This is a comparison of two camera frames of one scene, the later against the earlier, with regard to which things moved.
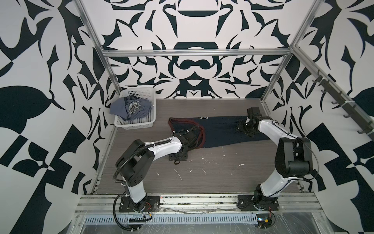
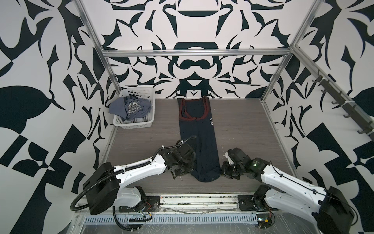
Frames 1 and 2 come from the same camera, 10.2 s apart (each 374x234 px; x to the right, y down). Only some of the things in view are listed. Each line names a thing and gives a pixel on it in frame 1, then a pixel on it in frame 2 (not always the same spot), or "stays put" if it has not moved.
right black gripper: (240, 126) -> (223, 170)
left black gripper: (184, 157) -> (191, 167)
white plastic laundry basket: (147, 93) stays put
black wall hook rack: (359, 119) stays put
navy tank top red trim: (206, 131) -> (196, 127)
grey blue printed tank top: (129, 107) stays put
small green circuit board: (264, 220) stays put
